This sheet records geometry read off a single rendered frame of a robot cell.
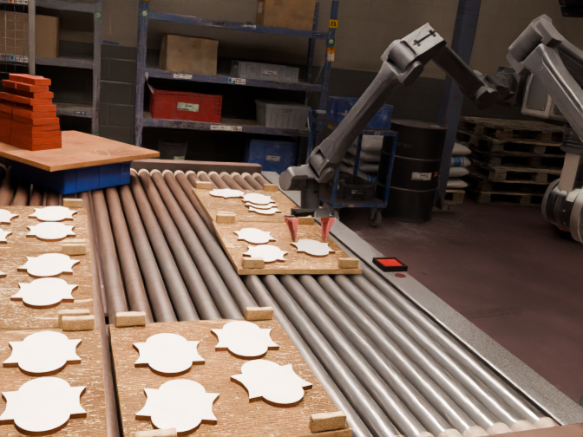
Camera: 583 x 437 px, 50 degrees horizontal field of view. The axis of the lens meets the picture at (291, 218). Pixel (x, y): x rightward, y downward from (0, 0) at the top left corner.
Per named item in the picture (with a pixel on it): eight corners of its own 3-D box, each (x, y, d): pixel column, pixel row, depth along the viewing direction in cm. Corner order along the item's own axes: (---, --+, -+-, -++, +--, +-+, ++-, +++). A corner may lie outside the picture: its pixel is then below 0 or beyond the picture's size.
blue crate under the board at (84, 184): (77, 167, 253) (78, 143, 250) (132, 184, 238) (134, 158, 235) (8, 177, 227) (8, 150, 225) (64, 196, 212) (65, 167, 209)
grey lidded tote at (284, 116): (295, 124, 667) (298, 101, 660) (309, 130, 635) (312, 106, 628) (251, 121, 647) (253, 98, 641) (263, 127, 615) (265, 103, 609)
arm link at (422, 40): (444, 34, 154) (422, 10, 159) (403, 74, 158) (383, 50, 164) (503, 96, 189) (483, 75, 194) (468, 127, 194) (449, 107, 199)
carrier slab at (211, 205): (278, 194, 248) (279, 190, 248) (315, 226, 211) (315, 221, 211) (191, 192, 237) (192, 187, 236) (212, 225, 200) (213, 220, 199)
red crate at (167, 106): (213, 117, 645) (216, 90, 638) (220, 124, 604) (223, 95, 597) (148, 113, 626) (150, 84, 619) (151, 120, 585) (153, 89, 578)
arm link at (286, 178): (337, 170, 179) (323, 150, 183) (307, 169, 172) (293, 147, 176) (317, 199, 186) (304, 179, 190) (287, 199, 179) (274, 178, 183)
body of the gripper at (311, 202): (330, 215, 185) (330, 190, 185) (298, 215, 181) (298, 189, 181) (320, 214, 191) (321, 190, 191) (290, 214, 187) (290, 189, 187)
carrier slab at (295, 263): (314, 227, 209) (315, 223, 209) (362, 274, 172) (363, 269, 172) (211, 225, 199) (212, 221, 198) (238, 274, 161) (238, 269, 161)
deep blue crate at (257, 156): (286, 169, 682) (290, 135, 672) (295, 177, 644) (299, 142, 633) (241, 166, 671) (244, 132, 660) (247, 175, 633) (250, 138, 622)
